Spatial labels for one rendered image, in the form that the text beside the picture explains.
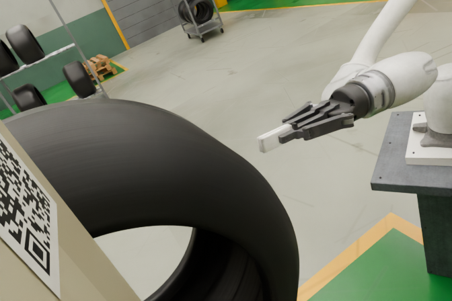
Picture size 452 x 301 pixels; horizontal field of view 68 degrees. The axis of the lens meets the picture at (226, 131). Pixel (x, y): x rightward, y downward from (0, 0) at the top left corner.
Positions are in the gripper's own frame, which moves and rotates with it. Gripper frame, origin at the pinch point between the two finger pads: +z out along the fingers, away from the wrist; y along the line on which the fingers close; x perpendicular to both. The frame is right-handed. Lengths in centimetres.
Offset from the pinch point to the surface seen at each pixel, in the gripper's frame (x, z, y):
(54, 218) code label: -20.2, 31.7, 32.4
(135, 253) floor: 130, 38, -161
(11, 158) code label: -24, 32, 32
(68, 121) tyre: -18.2, 30.7, 7.3
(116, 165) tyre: -14.5, 27.9, 16.1
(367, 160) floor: 107, -126, -101
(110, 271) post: -13.9, 30.9, 30.0
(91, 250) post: -16.3, 31.2, 30.6
